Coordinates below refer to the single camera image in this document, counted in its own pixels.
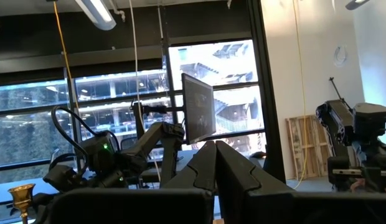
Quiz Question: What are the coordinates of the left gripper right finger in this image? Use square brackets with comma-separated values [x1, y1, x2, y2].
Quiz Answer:
[215, 140, 306, 224]

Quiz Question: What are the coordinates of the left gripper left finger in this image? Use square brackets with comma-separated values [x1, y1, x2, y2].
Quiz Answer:
[130, 140, 217, 224]

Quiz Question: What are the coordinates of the gold candlestick holder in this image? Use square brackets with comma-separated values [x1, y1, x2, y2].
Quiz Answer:
[7, 183, 37, 224]

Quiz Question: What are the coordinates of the flat monitor on arm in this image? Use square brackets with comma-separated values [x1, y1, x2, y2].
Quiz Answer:
[181, 73, 217, 146]

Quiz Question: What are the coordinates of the wooden pallet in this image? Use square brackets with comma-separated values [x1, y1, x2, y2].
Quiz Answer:
[285, 114, 334, 180]

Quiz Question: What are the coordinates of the black background robot rig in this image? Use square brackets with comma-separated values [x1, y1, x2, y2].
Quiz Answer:
[316, 77, 386, 194]

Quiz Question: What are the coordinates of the ceiling tube light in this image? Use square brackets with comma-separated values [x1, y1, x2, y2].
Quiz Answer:
[73, 0, 118, 31]

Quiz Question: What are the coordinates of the black ceiling spot lamp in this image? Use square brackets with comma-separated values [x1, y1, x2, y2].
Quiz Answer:
[345, 0, 371, 11]

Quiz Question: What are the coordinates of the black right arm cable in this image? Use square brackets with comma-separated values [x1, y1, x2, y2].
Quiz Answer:
[51, 105, 99, 175]

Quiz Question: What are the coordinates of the yellow hanging cable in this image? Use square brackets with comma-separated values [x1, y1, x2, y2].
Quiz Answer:
[292, 0, 308, 190]
[52, 0, 81, 110]

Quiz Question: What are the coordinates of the white hanging cable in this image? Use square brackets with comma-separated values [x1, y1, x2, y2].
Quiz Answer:
[128, 0, 162, 182]

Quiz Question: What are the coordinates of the horseshoe wall emblem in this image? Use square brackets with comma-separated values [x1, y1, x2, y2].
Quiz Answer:
[334, 45, 349, 68]

